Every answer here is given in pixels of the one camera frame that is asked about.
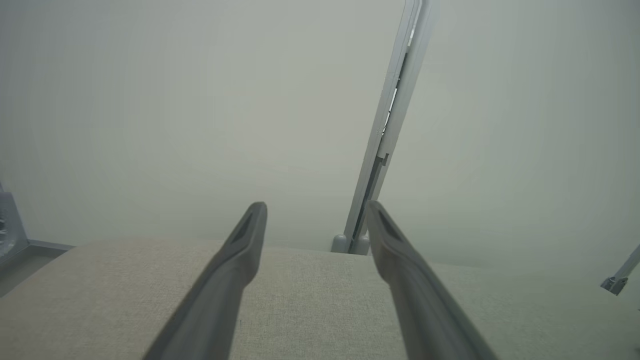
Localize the grey partition post with feet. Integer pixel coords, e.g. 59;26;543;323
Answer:
331;0;434;256

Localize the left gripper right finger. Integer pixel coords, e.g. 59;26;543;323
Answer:
365;200;501;360

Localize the grey metal rail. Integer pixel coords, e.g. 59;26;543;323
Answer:
600;244;640;297

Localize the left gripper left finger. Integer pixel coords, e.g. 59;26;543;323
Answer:
142;201;269;360

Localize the grey metal frame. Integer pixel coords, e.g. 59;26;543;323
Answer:
0;182;76;296

